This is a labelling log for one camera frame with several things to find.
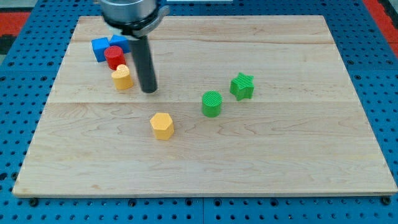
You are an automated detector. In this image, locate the green cylinder block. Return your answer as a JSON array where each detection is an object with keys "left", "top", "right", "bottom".
[{"left": 201, "top": 90, "right": 223, "bottom": 118}]

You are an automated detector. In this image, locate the blue cube block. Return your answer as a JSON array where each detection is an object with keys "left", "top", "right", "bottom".
[{"left": 91, "top": 37, "right": 110, "bottom": 62}]

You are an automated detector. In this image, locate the light wooden board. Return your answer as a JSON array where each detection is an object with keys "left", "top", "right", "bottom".
[{"left": 13, "top": 16, "right": 397, "bottom": 198}]

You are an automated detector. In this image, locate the yellow hexagon block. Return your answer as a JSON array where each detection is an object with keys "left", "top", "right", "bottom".
[{"left": 150, "top": 113, "right": 174, "bottom": 141}]

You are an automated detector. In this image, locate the yellow heart block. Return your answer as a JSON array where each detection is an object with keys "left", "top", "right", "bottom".
[{"left": 111, "top": 64, "right": 134, "bottom": 90}]

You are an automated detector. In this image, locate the blue block behind rod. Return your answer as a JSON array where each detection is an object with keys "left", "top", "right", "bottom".
[{"left": 109, "top": 35, "right": 131, "bottom": 54}]

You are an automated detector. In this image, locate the red cylinder block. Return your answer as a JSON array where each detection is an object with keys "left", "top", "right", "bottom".
[{"left": 104, "top": 45, "right": 126, "bottom": 70}]

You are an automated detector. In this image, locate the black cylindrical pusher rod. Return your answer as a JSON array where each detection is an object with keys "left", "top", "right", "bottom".
[{"left": 129, "top": 36, "right": 158, "bottom": 93}]

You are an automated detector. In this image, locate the green star block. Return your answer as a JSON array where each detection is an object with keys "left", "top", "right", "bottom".
[{"left": 229, "top": 72, "right": 254, "bottom": 101}]

